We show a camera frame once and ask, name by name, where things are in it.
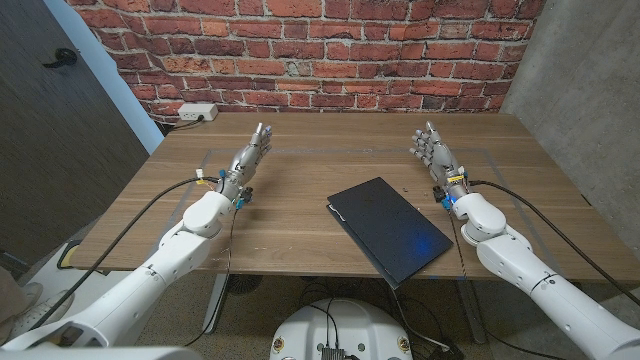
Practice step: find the red brick print backdrop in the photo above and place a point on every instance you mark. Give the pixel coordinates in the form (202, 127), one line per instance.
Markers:
(300, 50)

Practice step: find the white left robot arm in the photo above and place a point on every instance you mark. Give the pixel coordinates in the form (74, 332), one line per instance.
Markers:
(125, 300)

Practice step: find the white sneaker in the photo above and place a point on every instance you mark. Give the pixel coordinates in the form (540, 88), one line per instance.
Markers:
(40, 315)

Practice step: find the dark round floor object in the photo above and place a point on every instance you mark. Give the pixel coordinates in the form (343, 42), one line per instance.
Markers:
(245, 283)

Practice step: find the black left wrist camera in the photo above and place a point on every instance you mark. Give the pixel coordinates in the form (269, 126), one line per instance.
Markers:
(244, 196)

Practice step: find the black laptop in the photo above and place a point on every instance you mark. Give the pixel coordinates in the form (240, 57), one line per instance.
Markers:
(395, 230)

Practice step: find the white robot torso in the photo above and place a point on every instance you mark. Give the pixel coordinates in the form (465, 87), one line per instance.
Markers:
(370, 325)

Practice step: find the beige trouser leg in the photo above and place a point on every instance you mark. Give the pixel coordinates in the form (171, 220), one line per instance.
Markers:
(7, 295)

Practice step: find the white door frame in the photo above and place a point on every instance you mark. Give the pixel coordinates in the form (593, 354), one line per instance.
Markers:
(115, 85)

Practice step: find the white robot chest panel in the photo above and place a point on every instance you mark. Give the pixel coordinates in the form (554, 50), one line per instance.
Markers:
(100, 355)

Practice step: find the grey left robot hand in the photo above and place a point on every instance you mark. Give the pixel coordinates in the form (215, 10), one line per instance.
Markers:
(245, 160)

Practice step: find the white floor device yellow trim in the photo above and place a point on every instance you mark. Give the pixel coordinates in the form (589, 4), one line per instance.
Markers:
(50, 272)

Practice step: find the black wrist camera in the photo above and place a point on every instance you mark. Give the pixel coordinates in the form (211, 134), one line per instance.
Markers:
(244, 196)
(442, 196)

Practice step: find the white power strip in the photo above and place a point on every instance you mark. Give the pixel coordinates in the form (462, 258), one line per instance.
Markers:
(197, 111)

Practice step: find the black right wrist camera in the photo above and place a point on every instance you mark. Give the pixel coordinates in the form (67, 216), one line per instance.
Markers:
(442, 196)

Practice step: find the dark wood door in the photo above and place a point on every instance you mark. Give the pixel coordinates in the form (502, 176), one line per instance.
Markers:
(55, 150)

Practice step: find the metal table leg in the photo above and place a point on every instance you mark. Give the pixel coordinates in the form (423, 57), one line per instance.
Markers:
(216, 305)
(474, 315)

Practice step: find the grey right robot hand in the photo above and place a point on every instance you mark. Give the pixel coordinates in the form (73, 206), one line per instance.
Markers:
(442, 157)

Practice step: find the black power adapter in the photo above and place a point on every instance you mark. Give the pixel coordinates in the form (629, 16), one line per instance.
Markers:
(447, 352)

